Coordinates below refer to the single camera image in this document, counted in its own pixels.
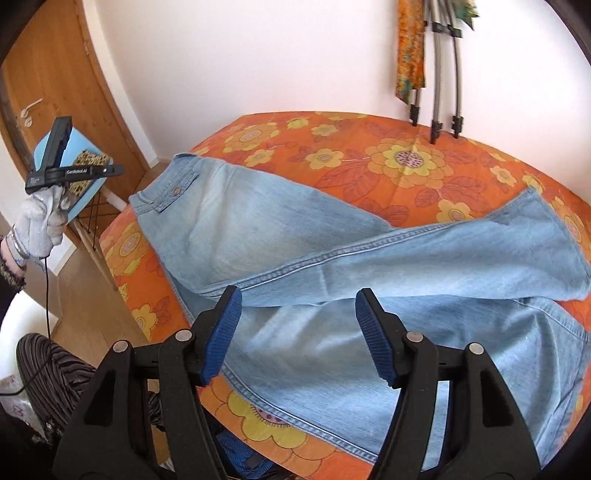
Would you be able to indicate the person's left hand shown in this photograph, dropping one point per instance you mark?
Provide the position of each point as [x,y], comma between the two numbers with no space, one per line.
[39,224]

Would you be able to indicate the green patterned cloth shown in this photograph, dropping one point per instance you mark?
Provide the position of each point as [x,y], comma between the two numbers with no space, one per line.
[467,5]

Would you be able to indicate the wooden door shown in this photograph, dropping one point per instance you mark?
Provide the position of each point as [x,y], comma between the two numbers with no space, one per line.
[60,69]

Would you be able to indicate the orange floral blanket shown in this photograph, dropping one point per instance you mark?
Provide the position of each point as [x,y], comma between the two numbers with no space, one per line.
[369,152]

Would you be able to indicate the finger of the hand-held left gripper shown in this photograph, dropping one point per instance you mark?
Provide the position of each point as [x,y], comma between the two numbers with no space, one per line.
[111,170]

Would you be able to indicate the blue woven fabric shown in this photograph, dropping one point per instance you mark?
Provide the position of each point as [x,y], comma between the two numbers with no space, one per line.
[240,454]

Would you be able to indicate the light blue denim pants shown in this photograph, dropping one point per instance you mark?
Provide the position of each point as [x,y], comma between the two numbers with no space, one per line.
[277,230]

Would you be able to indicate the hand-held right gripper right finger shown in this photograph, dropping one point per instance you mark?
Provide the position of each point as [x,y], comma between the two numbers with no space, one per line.
[374,341]

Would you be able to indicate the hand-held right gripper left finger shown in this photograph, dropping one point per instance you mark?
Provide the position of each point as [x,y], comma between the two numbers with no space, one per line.
[221,341]

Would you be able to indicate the white floral bag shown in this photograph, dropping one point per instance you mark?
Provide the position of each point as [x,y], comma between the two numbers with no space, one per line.
[18,406]

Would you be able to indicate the person's striped trousers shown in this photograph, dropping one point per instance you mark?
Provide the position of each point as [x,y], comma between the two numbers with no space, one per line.
[55,364]

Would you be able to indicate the person's left forearm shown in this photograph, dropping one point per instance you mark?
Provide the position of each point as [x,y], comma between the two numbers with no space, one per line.
[9,277]

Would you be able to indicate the orange patterned cloth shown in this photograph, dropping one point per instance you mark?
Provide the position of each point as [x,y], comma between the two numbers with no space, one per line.
[410,46]

